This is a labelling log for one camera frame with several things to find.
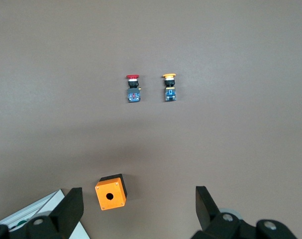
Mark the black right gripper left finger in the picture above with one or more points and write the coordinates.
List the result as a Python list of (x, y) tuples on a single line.
[(66, 211)]

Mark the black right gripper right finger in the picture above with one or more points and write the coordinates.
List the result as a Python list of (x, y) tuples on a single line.
[(205, 209)]

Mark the white drawer cabinet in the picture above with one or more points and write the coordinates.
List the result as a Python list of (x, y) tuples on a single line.
[(53, 200)]

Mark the orange button box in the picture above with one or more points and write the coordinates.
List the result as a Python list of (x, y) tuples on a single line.
[(111, 196)]

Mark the yellow mushroom push button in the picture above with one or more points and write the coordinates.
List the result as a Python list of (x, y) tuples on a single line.
[(170, 93)]

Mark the red mushroom push button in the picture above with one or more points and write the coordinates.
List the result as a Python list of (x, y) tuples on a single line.
[(133, 94)]

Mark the brown table mat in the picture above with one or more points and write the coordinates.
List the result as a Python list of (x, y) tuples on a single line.
[(66, 74)]

